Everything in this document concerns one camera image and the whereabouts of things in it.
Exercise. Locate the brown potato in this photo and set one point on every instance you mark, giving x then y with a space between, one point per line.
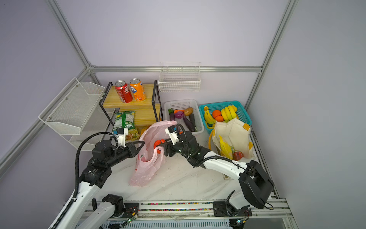
188 111

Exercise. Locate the yellow banana left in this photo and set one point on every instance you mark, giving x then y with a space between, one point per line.
208 118

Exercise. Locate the green snack bag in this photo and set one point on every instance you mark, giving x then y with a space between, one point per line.
124 119

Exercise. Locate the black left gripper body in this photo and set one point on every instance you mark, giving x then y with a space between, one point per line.
130 152

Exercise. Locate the white wire wall basket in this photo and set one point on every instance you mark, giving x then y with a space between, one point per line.
180 77

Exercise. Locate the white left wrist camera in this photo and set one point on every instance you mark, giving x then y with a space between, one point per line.
121 134

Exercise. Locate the orange fruit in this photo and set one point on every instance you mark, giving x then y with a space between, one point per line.
219 118
216 113

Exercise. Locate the dark green cucumber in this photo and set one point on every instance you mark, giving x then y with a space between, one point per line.
192 120

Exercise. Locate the white mesh wall rack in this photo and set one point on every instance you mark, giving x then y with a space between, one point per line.
75 113

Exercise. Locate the orange fruit back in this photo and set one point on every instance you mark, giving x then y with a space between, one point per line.
216 113

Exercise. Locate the purple onion back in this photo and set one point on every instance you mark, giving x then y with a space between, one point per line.
179 115

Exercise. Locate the orange soda can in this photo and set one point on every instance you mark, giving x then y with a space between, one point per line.
137 89

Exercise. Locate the yellow potato chips bag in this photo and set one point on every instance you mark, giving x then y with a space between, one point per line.
226 149

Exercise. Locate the red cola can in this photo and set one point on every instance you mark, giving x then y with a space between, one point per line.
123 91
237 155

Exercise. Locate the yellow corn chips bag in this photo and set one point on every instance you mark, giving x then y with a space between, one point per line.
133 135

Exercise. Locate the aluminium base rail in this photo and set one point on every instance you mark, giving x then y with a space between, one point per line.
181 214

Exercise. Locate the pink plastic grocery bag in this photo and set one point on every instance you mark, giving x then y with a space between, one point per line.
149 160

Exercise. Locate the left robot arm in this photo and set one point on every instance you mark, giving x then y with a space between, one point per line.
82 211

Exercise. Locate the white canvas tote bag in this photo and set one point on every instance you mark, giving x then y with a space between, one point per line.
237 134

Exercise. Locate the red toy tomato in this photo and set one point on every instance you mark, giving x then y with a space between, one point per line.
158 143

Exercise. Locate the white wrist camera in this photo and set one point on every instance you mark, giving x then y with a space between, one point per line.
173 135
121 134

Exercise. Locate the white plastic vegetable basket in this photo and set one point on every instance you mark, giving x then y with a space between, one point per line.
182 105

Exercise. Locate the orange fruit front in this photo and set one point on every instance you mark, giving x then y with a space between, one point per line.
219 118

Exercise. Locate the black frame wooden shelf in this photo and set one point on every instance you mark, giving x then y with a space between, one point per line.
147 112

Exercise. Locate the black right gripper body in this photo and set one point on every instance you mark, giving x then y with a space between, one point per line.
173 149

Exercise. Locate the yellow banana bunch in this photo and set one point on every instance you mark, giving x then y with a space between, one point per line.
229 113

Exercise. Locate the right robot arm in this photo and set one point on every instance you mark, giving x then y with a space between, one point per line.
256 185

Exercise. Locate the light purple eggplant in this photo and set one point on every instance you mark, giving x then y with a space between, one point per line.
171 114

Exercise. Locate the teal plastic fruit basket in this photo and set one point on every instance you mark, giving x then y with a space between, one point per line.
241 112

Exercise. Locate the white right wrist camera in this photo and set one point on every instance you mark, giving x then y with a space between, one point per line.
173 135

